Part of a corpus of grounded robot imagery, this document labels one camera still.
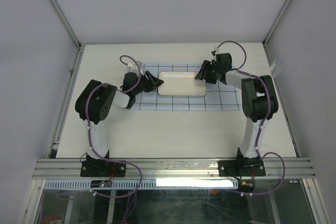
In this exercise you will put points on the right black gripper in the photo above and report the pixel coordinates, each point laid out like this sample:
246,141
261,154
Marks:
199,76

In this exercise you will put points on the aluminium frame post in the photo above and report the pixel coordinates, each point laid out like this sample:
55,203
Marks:
276,21
65,23

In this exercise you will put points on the right aluminium frame post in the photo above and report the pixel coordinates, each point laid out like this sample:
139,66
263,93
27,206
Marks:
276,21

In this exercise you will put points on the left aluminium frame post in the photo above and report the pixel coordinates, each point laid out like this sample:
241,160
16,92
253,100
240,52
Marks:
65,23

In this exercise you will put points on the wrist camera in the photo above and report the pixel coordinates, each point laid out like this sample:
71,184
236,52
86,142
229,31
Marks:
214,51
135,65

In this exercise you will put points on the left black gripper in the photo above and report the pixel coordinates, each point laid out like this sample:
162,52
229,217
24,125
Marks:
156,82

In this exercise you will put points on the white rectangular plate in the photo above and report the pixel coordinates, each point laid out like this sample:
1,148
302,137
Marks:
181,84

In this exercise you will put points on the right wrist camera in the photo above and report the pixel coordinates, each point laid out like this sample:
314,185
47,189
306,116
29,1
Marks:
214,51

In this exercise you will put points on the white slotted cable duct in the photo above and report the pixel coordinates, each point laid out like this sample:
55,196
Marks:
146,184

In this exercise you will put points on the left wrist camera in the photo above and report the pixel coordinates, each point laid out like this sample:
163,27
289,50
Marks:
135,65

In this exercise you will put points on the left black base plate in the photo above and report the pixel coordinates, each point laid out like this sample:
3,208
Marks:
101,168

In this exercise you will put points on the blue checkered cloth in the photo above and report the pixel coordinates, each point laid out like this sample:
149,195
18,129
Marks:
218,97

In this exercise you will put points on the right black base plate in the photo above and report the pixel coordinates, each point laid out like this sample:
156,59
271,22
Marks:
236,168

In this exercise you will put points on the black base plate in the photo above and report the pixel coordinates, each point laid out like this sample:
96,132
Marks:
101,168
236,168

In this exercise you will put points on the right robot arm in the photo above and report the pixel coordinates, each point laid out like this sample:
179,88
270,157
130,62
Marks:
258,100

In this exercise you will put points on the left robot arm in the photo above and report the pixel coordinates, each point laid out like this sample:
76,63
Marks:
94,104

